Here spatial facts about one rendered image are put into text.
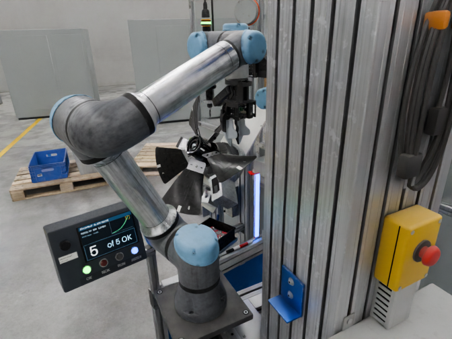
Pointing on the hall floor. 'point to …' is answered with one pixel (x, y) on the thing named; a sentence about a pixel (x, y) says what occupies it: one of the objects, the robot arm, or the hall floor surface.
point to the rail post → (159, 324)
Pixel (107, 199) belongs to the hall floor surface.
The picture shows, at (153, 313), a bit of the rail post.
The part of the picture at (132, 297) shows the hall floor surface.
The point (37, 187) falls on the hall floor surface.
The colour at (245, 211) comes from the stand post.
